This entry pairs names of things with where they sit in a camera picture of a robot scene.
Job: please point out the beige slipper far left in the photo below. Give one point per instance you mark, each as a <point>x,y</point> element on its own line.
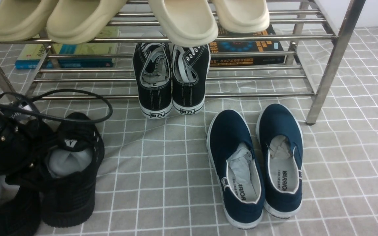
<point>23,19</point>

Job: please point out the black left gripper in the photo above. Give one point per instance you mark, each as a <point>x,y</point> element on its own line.
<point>20,137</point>

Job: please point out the navy slip-on shoe right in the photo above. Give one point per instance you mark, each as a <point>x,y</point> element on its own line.
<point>281,141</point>

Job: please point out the black canvas sneaker right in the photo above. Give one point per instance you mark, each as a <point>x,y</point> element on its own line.
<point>190,67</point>

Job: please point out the navy slip-on shoe left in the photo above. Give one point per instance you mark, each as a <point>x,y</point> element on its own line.
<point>231,152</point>

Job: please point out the black orange book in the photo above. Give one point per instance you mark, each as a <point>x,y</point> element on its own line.
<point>246,49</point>

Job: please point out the stainless steel shoe rack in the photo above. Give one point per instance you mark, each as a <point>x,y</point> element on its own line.
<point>310,24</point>

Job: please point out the cream slipper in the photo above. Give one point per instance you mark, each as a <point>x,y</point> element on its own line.
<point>243,16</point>
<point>186,23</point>

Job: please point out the green blue book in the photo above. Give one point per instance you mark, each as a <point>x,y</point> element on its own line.
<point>31,55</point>

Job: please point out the black canvas sneaker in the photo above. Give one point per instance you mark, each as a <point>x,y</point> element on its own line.
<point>190,67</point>
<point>151,65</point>

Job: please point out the navy slip-on shoe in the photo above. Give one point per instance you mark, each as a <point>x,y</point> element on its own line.
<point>231,152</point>
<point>281,141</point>

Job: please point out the black mesh sneaker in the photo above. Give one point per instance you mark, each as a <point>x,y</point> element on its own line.
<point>70,170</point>
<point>20,213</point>

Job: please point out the cream slipper far right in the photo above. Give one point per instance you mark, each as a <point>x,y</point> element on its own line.
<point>243,16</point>

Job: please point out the beige slipper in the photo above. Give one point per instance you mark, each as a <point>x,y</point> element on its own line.
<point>79,21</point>
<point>23,19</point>

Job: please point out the grey checkered cloth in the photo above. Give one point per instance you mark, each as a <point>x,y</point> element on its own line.
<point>156,178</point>

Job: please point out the black canvas sneaker left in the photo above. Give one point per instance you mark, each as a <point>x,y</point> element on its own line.
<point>151,65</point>

